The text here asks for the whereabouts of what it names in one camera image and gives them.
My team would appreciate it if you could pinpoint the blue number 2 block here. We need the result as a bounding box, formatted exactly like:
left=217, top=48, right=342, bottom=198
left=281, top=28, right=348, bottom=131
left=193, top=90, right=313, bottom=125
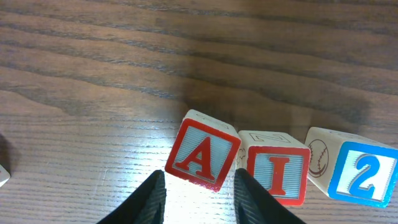
left=305, top=127, right=397, bottom=208

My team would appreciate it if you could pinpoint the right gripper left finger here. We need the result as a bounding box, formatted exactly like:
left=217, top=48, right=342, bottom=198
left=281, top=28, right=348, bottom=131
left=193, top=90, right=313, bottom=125
left=98, top=170, right=167, bottom=224

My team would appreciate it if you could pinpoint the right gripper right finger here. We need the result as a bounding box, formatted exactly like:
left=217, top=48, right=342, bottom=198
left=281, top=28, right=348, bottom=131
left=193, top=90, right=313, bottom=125
left=234, top=168, right=305, bottom=224

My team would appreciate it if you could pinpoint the red letter A block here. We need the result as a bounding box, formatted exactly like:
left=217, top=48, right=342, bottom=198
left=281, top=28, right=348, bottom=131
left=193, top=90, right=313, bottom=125
left=165, top=110, right=241, bottom=192

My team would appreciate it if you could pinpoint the plain white wooden block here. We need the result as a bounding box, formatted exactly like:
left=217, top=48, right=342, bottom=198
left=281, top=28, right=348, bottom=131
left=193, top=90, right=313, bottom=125
left=0, top=165, right=11, bottom=187

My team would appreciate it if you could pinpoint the red letter I block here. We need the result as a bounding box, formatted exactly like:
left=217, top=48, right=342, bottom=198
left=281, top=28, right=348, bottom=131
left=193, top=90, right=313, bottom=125
left=236, top=130, right=311, bottom=206

